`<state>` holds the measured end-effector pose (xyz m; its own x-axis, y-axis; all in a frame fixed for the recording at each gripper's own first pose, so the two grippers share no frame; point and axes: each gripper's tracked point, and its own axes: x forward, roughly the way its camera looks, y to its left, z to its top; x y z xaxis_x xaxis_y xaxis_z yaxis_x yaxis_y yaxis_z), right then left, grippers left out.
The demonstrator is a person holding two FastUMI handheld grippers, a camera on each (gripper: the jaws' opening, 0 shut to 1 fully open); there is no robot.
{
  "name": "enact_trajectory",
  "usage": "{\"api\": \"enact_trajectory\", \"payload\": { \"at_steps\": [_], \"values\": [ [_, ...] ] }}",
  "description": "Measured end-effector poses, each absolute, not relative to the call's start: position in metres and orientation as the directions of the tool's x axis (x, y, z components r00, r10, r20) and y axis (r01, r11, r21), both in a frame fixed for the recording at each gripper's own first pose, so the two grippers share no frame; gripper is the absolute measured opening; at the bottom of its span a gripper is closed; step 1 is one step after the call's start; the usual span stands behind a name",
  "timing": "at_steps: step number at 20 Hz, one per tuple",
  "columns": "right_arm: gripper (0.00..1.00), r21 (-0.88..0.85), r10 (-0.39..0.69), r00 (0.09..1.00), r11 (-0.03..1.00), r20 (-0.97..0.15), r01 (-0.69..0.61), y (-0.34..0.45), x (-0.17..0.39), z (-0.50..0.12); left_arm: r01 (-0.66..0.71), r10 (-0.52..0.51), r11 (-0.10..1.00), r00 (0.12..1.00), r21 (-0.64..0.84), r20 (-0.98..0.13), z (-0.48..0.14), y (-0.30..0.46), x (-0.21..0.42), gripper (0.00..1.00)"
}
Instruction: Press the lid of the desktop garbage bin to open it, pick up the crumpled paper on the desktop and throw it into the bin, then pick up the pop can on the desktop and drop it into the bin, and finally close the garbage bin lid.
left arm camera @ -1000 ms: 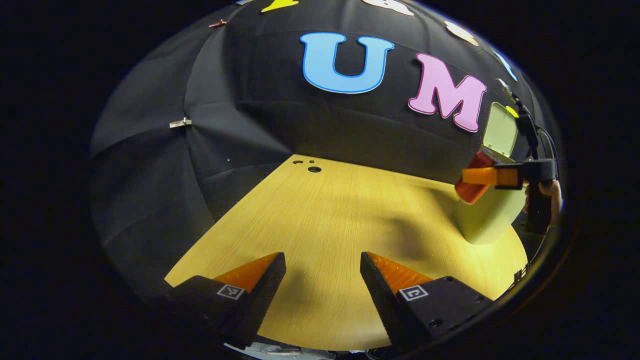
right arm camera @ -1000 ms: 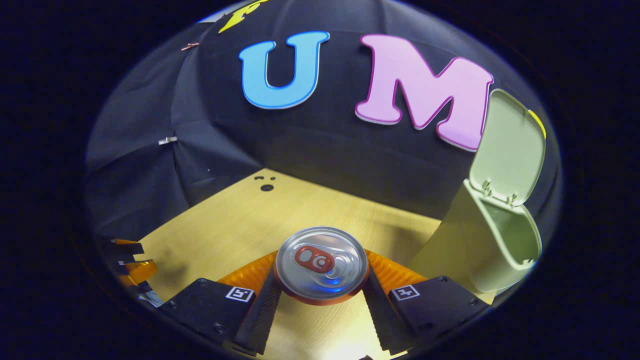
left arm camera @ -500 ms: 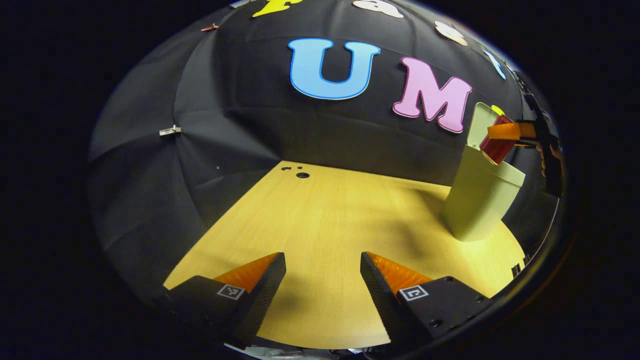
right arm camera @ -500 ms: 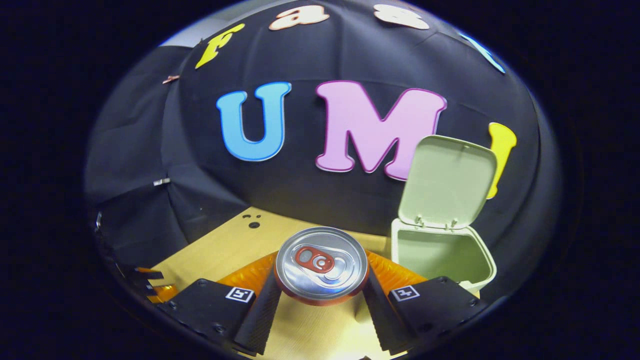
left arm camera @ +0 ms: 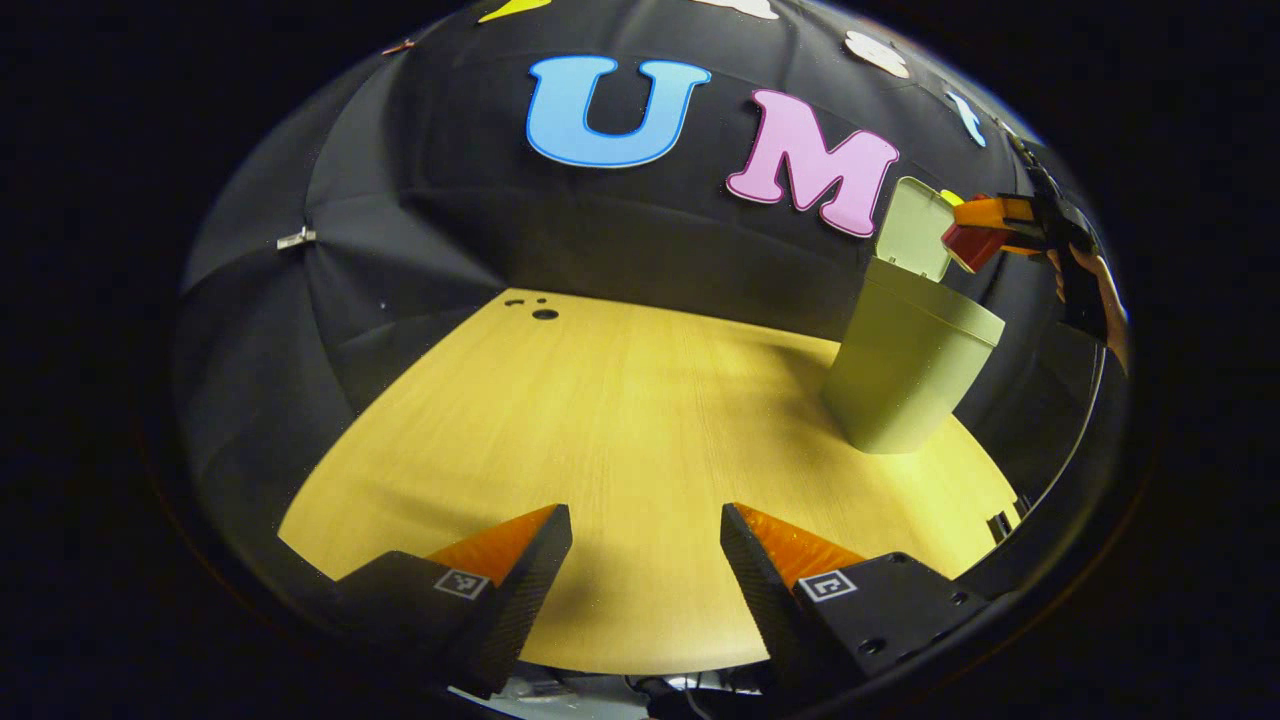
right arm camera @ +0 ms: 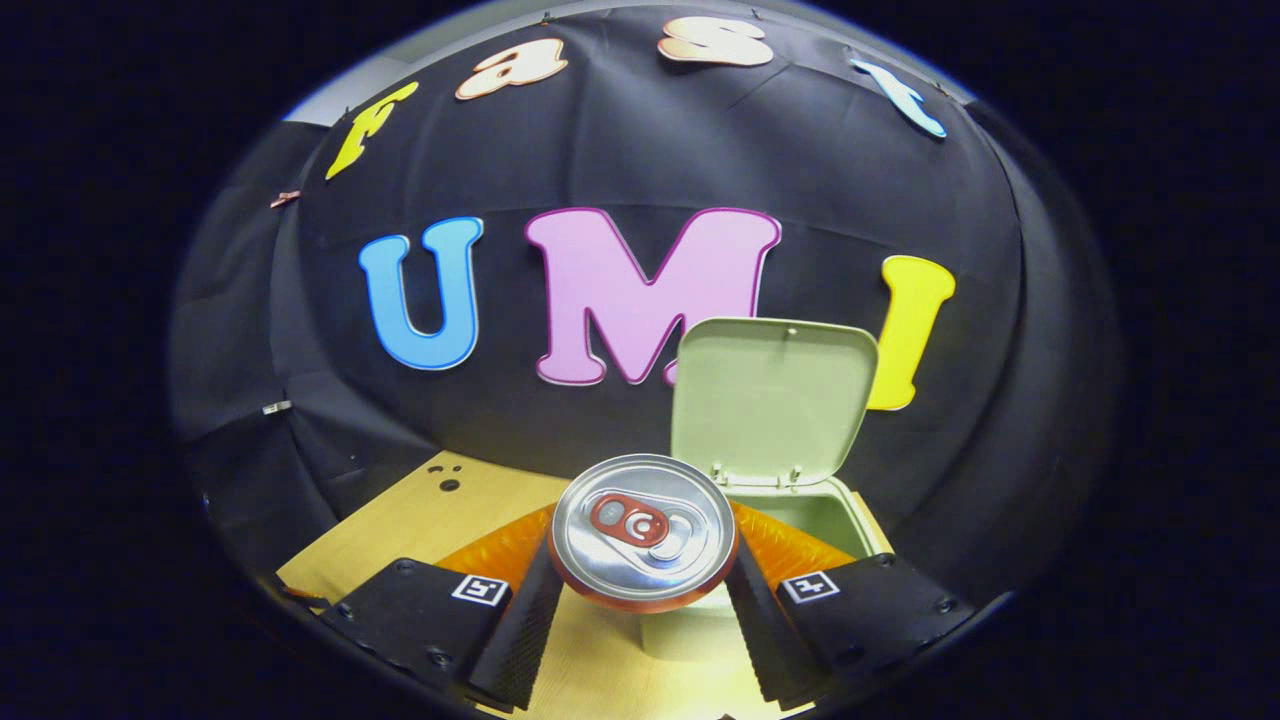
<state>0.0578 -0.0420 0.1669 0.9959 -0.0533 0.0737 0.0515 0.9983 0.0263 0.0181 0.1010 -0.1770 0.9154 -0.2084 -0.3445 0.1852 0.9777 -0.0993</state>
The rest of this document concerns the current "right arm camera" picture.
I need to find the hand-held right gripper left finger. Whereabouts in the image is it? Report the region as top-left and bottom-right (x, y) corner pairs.
(318, 505), (567, 713)

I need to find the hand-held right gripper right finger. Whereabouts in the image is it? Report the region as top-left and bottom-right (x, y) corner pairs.
(725, 500), (976, 711)

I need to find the red pop can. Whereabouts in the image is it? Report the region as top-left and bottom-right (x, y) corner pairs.
(549, 454), (740, 614)

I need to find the wooden desktop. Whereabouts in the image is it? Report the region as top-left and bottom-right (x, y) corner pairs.
(277, 450), (896, 720)

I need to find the green desktop garbage bin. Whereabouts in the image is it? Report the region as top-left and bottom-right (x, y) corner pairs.
(640, 317), (894, 661)

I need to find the black backdrop cloth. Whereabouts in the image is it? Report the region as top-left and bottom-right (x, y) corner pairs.
(168, 5), (1121, 601)

